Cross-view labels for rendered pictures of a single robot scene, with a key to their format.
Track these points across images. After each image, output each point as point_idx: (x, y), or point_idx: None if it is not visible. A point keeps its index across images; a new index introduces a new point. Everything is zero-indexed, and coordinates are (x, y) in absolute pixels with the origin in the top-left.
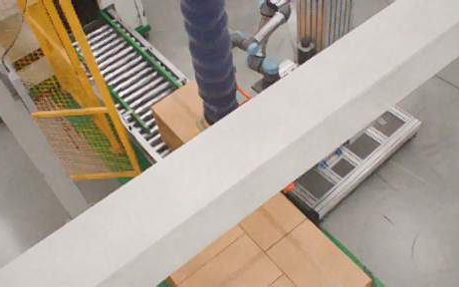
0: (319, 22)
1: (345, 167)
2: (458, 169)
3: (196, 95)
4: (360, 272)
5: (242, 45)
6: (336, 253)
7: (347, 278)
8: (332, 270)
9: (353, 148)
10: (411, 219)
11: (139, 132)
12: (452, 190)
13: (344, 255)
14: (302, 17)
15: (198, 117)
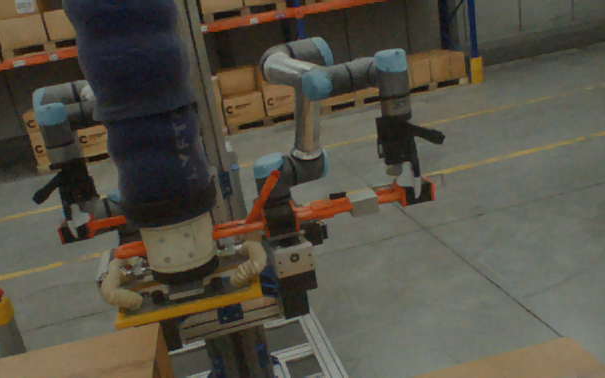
0: (185, 33)
1: (305, 365)
2: (374, 298)
3: None
4: (550, 343)
5: (88, 108)
6: (500, 361)
7: (560, 360)
8: (536, 375)
9: (279, 347)
10: (424, 355)
11: None
12: (401, 311)
13: (508, 353)
14: None
15: (102, 286)
